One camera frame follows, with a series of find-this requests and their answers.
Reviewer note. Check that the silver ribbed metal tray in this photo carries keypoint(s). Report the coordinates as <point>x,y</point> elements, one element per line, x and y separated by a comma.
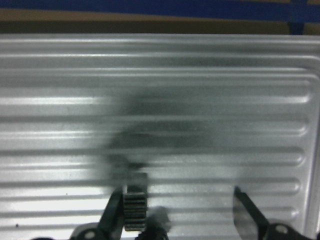
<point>199,114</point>

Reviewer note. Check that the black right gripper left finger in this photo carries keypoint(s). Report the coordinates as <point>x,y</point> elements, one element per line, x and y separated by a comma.
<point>111,223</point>

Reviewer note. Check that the small black bearing gear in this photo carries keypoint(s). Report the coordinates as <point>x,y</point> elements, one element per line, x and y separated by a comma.
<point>135,202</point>

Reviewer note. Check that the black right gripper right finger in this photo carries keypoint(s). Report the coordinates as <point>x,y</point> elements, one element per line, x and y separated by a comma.
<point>248,220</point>

